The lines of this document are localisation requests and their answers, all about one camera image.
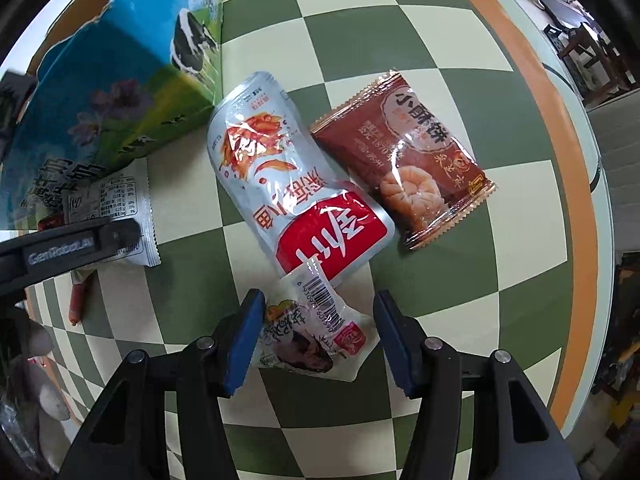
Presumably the dark wooden chair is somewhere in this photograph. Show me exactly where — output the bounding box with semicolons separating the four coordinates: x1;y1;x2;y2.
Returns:
555;20;632;107

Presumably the black power strip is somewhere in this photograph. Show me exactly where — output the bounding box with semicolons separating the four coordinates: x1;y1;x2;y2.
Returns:
545;24;567;52

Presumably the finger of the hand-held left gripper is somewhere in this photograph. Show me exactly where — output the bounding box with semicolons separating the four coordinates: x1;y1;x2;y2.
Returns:
97;216;143;262
0;72;38;157

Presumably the printed cardboard box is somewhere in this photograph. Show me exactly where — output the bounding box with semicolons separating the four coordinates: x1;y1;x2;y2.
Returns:
0;0;226;233

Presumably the white red fish snack packet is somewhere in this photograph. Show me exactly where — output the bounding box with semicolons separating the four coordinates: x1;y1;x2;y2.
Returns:
207;71;396;278

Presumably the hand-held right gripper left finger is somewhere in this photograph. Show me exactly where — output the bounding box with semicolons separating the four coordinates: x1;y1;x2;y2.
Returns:
62;288;266;480

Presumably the silver white snack packet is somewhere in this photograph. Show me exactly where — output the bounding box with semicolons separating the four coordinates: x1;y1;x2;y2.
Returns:
62;157;162;267

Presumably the brown pastry snack packet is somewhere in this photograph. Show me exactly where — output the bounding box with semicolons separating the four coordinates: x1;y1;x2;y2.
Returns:
310;69;498;252

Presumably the white barcode snack packet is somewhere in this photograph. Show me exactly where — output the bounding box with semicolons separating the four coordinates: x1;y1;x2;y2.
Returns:
252;255;378;382

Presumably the person's left hand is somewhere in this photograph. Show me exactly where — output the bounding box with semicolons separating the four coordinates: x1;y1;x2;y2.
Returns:
10;317;73;423

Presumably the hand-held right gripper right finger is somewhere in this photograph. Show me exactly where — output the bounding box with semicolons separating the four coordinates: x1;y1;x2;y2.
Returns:
374;290;581;480

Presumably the red sausage stick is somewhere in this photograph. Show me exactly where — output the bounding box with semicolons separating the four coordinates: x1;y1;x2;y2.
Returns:
67;270;92;326

